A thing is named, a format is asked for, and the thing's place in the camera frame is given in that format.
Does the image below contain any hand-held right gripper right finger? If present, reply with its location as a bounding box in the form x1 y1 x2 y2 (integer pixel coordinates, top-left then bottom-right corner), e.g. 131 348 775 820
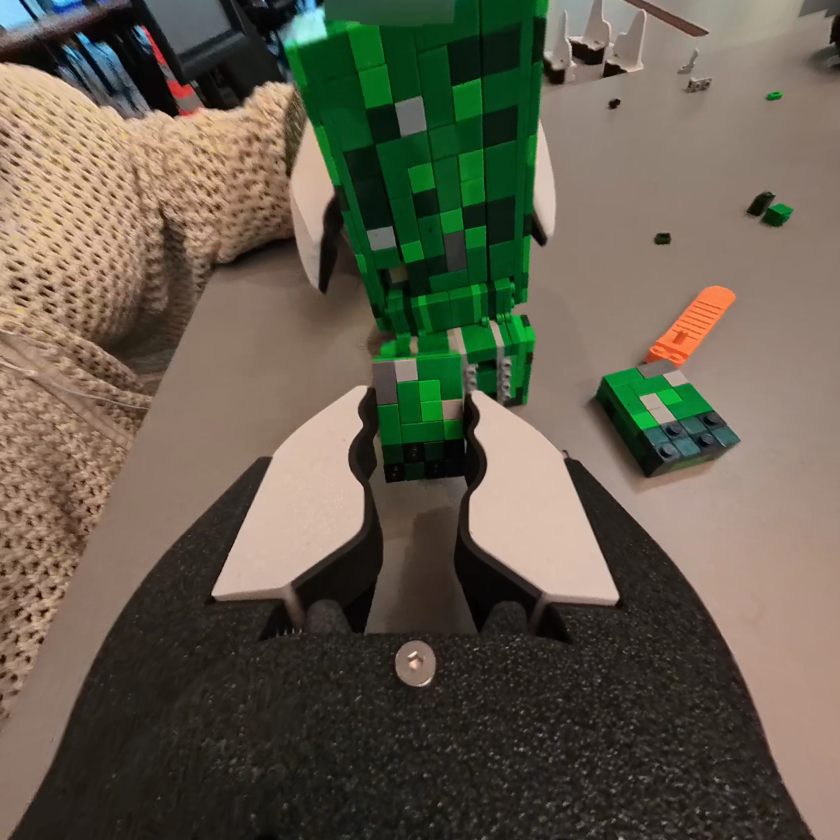
455 392 621 634

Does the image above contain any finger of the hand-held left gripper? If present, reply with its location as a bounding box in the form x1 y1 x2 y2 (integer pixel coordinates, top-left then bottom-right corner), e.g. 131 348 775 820
532 140 558 248
290 120 347 295

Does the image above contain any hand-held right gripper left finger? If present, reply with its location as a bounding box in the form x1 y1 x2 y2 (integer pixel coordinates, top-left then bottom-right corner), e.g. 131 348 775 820
211 385 385 634

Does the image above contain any green lego creeper figure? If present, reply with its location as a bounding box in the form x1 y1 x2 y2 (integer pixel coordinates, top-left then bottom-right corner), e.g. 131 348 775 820
287 0 550 409

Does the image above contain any green lego leg block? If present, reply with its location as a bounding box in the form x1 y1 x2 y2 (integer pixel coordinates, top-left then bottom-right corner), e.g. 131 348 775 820
372 353 468 485
596 363 741 478

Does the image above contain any person's left forearm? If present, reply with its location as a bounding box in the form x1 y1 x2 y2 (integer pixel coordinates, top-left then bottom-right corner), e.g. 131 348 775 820
0 62 309 342

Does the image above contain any orange traffic cone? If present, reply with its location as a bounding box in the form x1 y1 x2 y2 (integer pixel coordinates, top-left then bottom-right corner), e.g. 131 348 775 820
147 33 198 116

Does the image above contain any orange brick separator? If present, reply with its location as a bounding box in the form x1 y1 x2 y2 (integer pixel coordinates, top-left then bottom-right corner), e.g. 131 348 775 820
645 286 737 368

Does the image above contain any black monitor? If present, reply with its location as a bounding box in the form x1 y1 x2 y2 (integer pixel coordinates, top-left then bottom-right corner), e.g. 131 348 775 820
141 0 263 76

